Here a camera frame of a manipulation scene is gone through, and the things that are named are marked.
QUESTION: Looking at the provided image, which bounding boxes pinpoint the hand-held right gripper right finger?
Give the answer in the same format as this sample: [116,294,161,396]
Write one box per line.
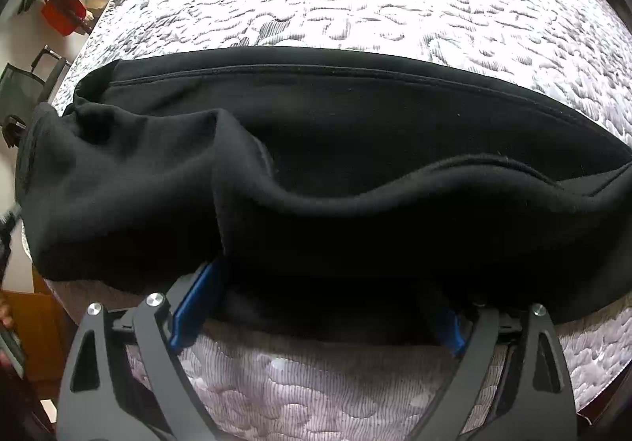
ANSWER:
[429,293,579,441]

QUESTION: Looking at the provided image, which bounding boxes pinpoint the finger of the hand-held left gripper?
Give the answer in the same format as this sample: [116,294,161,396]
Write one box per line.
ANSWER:
[0,203,23,285]

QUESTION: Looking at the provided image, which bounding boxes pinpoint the black pants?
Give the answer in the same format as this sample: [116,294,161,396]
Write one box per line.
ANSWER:
[15,46,632,344]

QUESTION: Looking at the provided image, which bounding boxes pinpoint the small black object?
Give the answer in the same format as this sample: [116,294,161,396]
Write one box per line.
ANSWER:
[2,114,26,146]

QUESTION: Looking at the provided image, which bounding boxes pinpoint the red bag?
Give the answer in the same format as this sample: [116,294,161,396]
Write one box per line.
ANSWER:
[41,0,93,36]

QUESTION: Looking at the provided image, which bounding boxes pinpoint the black mesh chair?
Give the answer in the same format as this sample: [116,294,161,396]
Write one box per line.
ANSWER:
[0,45,68,105]

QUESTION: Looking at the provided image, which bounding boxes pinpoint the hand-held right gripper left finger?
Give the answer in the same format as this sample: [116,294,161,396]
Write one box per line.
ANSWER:
[56,261,221,441]

